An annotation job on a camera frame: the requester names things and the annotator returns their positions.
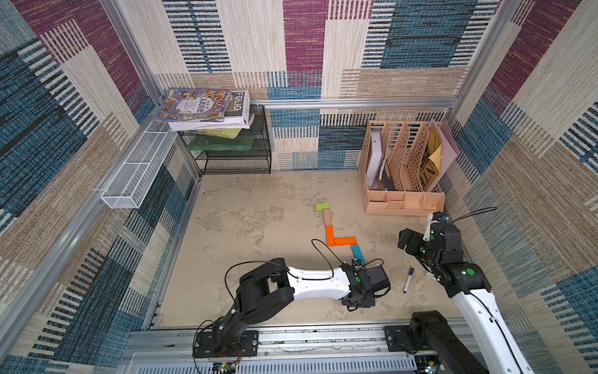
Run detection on dark notebook in organizer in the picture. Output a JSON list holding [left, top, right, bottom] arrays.
[[378, 161, 396, 191]]

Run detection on natural wood block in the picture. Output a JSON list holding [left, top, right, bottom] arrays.
[[322, 209, 333, 227]]

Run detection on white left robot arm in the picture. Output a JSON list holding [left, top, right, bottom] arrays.
[[192, 258, 390, 358]]

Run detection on yellow paper in organizer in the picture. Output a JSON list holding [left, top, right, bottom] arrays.
[[428, 146, 442, 171]]

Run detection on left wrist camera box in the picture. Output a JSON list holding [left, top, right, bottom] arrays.
[[366, 265, 392, 299]]

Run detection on orange block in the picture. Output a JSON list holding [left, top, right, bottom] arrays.
[[334, 237, 358, 246], [325, 225, 336, 246]]

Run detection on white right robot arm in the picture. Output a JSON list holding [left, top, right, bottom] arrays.
[[384, 212, 533, 373]]

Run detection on pink desk file organizer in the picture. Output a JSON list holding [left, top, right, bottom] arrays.
[[358, 120, 459, 217]]

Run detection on white wire mesh basket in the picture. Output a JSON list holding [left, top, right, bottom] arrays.
[[101, 130, 176, 210]]

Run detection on green block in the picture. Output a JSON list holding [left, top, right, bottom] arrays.
[[316, 203, 330, 212]]

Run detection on colourful illustrated book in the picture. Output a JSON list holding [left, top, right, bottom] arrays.
[[154, 88, 232, 122]]

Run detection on green folder on shelf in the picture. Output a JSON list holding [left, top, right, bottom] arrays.
[[186, 135, 254, 151]]

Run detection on teal block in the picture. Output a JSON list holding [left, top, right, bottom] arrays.
[[351, 245, 367, 266]]

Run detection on black wire mesh shelf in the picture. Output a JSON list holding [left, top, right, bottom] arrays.
[[179, 105, 273, 175]]

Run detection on marker pen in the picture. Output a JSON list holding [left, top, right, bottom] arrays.
[[403, 266, 415, 294]]

